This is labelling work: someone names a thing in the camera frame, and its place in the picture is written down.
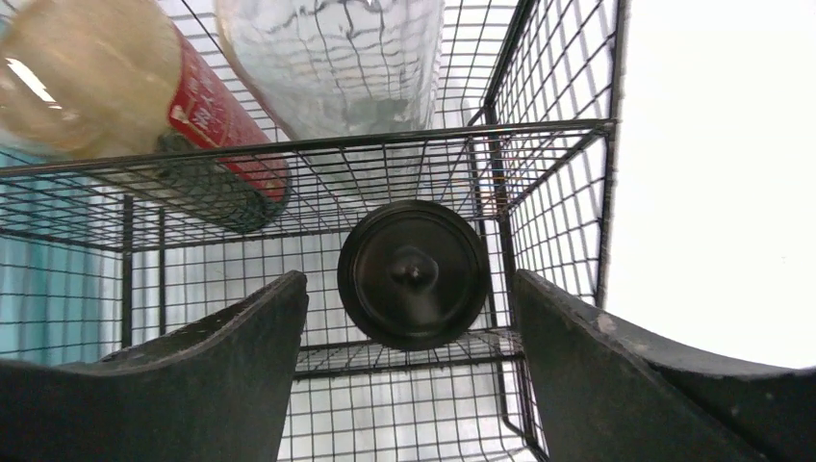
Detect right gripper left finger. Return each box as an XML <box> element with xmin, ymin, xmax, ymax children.
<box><xmin>1</xmin><ymin>270</ymin><xmax>309</xmax><ymax>461</ymax></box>

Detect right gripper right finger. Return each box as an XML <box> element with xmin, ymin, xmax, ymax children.
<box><xmin>511</xmin><ymin>269</ymin><xmax>815</xmax><ymax>461</ymax></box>

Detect black wire rack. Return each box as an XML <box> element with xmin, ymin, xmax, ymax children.
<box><xmin>1</xmin><ymin>1</ymin><xmax>626</xmax><ymax>461</ymax></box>

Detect white granule shaker black lid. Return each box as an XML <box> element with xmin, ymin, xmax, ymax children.
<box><xmin>337</xmin><ymin>200</ymin><xmax>491</xmax><ymax>351</ymax></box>

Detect clear glass bottle gold stopper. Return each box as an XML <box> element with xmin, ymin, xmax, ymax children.
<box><xmin>214</xmin><ymin>1</ymin><xmax>446</xmax><ymax>140</ymax></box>

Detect dark sauce bottle red label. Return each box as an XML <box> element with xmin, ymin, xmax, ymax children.
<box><xmin>1</xmin><ymin>1</ymin><xmax>291</xmax><ymax>234</ymax></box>

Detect teal transparent plastic tub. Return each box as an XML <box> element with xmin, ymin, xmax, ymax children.
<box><xmin>1</xmin><ymin>175</ymin><xmax>118</xmax><ymax>366</ymax></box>

